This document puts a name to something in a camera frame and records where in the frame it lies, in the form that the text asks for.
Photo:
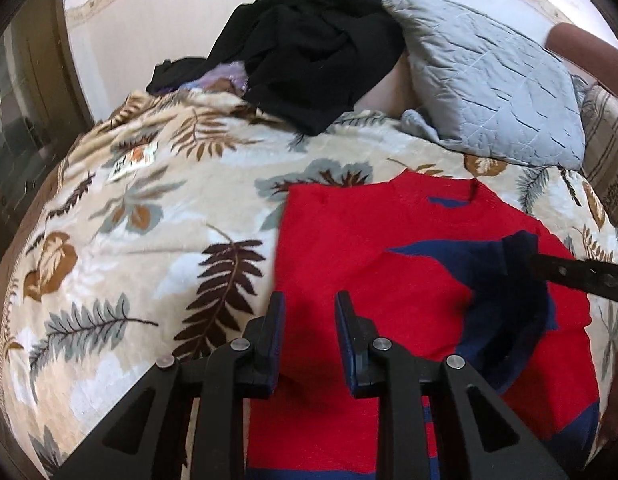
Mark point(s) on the brown headboard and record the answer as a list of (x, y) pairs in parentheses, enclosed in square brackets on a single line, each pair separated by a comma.
[(584, 45)]

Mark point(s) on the black clothing pile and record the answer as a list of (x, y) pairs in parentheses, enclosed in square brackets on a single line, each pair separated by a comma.
[(309, 45)]

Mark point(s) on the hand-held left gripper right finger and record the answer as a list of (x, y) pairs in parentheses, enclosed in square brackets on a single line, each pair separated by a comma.
[(345, 340)]

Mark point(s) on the purple cloth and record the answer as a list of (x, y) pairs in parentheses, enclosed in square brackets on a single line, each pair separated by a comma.
[(224, 77)]

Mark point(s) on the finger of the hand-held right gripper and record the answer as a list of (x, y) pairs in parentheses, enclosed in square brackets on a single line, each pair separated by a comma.
[(589, 277)]

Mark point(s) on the red and navy sweater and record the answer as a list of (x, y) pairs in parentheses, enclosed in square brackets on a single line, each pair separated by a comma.
[(364, 240)]

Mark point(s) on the wooden glass door cabinet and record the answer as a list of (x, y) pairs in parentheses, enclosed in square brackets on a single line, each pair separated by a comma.
[(29, 110)]

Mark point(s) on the grey quilted pillow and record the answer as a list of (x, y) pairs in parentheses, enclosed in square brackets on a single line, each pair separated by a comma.
[(489, 85)]

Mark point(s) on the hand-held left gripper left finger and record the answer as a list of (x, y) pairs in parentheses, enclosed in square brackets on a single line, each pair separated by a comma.
[(277, 340)]

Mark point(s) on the white blanket label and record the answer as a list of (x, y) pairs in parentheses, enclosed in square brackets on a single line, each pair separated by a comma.
[(134, 160)]

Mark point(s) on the leaf print blanket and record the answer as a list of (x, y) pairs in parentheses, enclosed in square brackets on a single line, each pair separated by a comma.
[(139, 260)]

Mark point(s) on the striped cushion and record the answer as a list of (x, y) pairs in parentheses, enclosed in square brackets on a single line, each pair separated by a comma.
[(609, 140)]

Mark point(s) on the beige pillow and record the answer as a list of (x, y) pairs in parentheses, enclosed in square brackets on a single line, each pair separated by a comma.
[(389, 90)]

